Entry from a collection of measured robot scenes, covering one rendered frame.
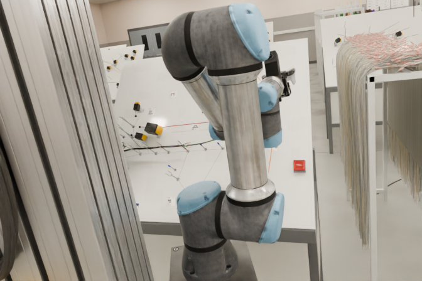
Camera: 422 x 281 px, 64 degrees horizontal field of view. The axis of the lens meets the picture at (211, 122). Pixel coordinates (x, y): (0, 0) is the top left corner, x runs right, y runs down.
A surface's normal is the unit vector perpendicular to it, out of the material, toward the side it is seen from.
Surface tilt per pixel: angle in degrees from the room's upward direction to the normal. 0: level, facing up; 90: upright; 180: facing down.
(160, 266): 90
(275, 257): 90
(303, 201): 49
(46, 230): 90
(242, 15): 56
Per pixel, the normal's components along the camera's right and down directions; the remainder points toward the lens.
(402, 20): -0.29, -0.38
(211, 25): -0.38, -0.12
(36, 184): 0.08, 0.26
